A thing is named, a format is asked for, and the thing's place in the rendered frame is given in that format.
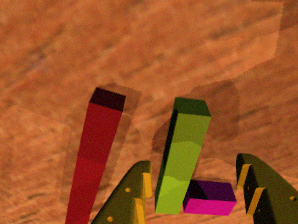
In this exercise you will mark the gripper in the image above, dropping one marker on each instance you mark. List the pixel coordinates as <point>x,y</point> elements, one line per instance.
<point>269,198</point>

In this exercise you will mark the red rod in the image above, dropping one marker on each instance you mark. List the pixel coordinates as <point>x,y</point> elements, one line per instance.
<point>101,122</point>

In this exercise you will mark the magenta rod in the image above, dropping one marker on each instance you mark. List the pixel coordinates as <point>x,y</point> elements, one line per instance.
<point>208,197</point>

